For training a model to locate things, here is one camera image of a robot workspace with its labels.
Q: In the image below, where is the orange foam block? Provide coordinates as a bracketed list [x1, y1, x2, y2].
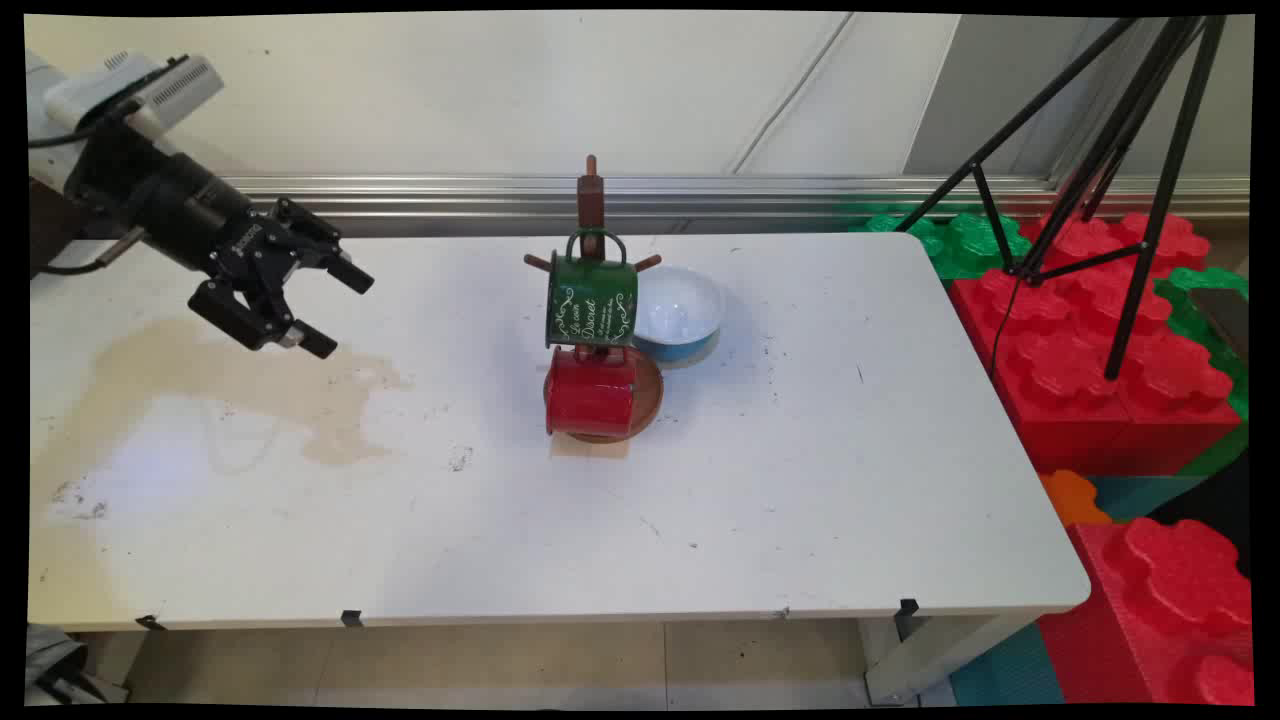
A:
[1038, 469, 1113, 528]

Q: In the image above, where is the white wall cable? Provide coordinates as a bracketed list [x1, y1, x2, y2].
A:
[728, 14, 853, 177]

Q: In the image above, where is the green foam block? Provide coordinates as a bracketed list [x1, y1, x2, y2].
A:
[850, 208, 1033, 283]
[1153, 265, 1251, 477]

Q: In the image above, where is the red enamel mug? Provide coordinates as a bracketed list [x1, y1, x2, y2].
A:
[544, 345, 641, 439]

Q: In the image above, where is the wooden mug tree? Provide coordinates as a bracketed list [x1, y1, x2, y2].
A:
[523, 154, 665, 445]

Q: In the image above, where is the black tripod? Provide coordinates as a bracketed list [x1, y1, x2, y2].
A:
[895, 15, 1229, 382]

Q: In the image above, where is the green enamel mug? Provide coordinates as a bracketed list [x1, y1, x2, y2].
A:
[545, 228, 641, 351]

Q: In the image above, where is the grey folded cover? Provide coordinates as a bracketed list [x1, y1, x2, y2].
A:
[25, 621, 132, 707]

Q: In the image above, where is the tall red foam block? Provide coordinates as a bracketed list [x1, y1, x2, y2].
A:
[1038, 517, 1256, 707]

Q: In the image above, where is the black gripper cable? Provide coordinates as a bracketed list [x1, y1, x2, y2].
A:
[35, 226, 148, 277]

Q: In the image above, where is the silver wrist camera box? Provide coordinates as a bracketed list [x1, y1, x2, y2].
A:
[45, 52, 226, 146]

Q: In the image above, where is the small red foam block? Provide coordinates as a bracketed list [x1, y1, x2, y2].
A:
[1020, 211, 1212, 279]

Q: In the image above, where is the black camera cable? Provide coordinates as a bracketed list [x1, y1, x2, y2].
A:
[27, 95, 176, 151]

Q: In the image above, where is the large red foam block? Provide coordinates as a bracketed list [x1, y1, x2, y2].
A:
[948, 268, 1243, 477]

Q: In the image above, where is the beige tape patch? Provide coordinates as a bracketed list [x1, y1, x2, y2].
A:
[549, 432, 632, 462]

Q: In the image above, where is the white table leg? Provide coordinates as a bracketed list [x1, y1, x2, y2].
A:
[858, 613, 1043, 707]

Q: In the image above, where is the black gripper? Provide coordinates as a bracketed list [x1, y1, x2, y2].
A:
[62, 125, 376, 361]

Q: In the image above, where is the white and blue bowl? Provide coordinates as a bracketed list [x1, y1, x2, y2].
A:
[632, 265, 726, 364]

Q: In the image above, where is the aluminium wall rail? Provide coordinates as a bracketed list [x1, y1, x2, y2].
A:
[222, 174, 1251, 237]

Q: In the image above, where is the ribbed teal foam block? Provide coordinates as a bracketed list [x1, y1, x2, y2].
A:
[948, 623, 1067, 707]

